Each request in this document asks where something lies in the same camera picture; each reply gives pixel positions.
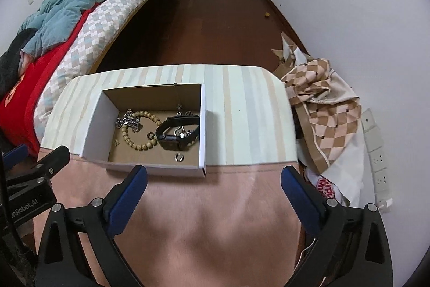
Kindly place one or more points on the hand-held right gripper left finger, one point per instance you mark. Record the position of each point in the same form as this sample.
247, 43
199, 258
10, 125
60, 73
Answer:
127, 203

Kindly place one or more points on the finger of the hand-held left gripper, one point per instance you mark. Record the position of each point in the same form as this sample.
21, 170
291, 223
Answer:
15, 156
53, 159

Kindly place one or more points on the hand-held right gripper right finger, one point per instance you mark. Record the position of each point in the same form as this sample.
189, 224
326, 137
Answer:
299, 199

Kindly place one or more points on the white cardboard box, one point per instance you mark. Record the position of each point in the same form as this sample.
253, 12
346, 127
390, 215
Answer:
154, 169

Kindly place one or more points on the black smart band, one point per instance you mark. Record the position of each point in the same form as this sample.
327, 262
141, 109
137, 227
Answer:
168, 143

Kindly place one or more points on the white bag with red print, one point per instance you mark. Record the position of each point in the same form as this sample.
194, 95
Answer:
349, 172

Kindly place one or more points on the brown checkered scarf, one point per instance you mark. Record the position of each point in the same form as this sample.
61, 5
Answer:
329, 125

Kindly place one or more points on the table with striped pink cloth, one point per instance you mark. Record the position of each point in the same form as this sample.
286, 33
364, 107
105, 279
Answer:
218, 223

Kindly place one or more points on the white plug charger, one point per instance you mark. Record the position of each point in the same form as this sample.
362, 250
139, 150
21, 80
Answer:
386, 203

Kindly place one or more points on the bed with red blanket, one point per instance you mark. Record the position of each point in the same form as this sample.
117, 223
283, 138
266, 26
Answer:
40, 71

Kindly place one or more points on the dark fuzzy blanket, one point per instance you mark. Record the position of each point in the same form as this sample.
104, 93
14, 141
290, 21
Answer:
13, 51

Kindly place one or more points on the checkered grey white quilt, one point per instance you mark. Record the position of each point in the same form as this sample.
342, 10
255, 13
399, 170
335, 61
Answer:
100, 24

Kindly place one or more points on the teal quilt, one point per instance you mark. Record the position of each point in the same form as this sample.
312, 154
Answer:
57, 11

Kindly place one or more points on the white wall socket strip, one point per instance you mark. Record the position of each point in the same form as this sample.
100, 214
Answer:
378, 159

